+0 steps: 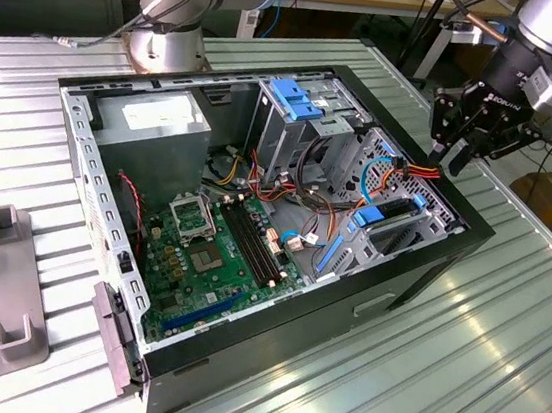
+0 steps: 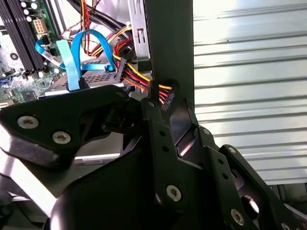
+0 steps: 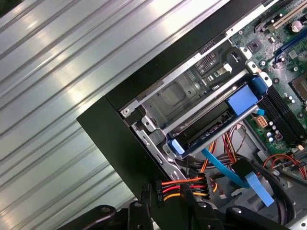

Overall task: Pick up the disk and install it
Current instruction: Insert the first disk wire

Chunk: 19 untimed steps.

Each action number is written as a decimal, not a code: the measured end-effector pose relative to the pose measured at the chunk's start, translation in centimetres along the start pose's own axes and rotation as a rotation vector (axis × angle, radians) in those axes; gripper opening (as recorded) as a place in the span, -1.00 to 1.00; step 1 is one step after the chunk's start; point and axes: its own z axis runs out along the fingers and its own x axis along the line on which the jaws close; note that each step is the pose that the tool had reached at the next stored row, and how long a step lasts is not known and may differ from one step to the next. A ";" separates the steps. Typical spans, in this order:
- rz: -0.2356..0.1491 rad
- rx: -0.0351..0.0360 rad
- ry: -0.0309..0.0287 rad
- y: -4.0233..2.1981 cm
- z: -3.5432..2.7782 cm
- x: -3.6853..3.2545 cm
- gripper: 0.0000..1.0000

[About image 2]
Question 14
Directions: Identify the blue data wire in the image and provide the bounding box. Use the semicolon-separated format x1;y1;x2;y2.
57;29;116;92

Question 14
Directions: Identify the orange yellow red power wire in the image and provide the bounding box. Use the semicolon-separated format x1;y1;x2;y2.
105;25;180;111

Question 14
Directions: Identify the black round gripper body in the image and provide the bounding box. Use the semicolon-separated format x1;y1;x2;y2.
50;148;232;230

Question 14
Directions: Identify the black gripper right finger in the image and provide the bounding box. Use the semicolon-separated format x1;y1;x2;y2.
169;98;307;230

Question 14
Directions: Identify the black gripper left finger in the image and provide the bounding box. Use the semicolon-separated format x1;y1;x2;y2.
0;85;189;214

